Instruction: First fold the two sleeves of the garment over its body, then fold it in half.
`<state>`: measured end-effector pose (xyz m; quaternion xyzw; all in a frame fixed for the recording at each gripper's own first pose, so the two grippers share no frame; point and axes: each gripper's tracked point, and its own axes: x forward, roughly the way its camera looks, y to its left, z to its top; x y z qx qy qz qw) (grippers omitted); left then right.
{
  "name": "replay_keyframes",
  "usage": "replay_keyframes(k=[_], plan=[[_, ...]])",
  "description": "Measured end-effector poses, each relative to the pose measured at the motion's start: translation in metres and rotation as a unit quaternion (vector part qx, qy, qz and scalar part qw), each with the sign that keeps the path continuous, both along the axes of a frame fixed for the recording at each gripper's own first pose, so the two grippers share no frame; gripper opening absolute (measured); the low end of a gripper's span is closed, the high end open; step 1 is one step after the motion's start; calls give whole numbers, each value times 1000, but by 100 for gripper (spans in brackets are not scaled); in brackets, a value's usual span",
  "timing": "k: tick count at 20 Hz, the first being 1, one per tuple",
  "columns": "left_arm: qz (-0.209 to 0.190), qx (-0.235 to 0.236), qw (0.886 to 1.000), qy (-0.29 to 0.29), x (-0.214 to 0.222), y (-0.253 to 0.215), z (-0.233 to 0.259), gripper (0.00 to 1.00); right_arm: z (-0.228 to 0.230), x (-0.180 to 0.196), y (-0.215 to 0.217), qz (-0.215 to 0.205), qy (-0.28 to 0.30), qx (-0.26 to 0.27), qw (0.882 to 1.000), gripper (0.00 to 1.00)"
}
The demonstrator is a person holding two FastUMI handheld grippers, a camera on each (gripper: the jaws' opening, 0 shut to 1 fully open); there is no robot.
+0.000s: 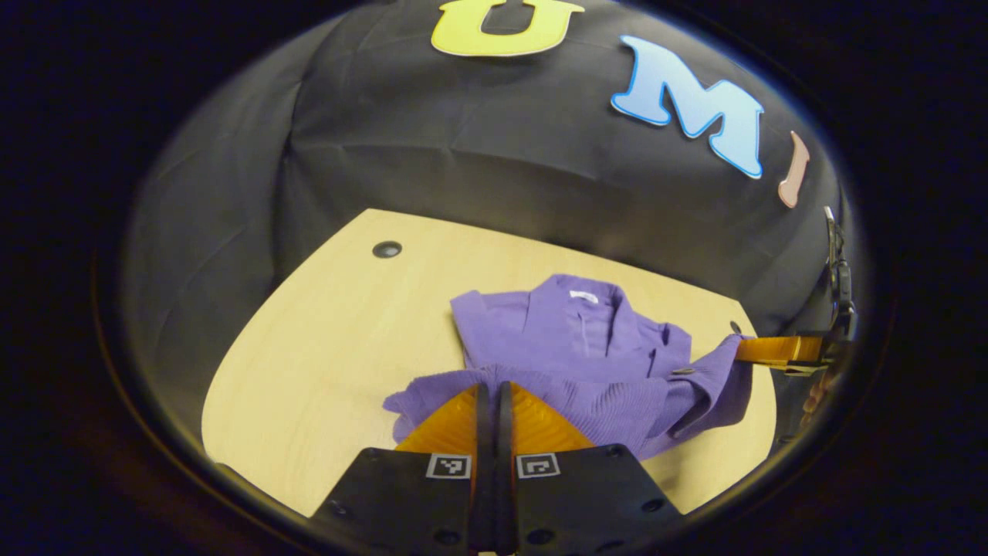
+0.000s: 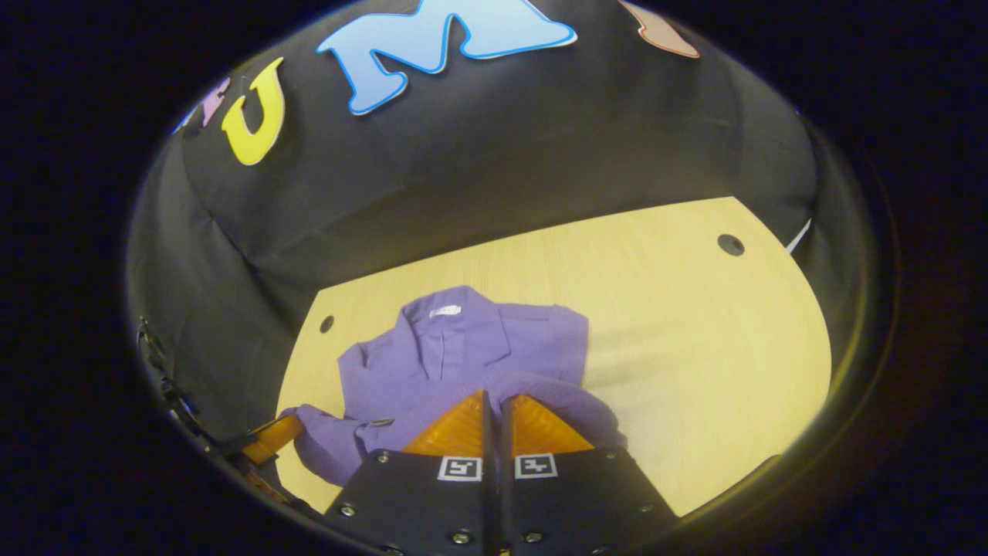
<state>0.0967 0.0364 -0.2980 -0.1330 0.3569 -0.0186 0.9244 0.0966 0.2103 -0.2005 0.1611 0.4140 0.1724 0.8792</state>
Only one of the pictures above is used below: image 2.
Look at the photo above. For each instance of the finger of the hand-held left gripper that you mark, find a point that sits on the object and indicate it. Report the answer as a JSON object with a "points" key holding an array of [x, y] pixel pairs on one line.
{"points": [[270, 488], [274, 439]]}

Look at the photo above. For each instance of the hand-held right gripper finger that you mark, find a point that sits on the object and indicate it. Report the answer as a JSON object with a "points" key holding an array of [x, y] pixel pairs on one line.
{"points": [[488, 463], [505, 463]]}

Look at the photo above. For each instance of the purple collared shirt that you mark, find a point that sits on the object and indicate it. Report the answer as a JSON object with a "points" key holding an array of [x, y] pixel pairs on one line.
{"points": [[463, 355]]}

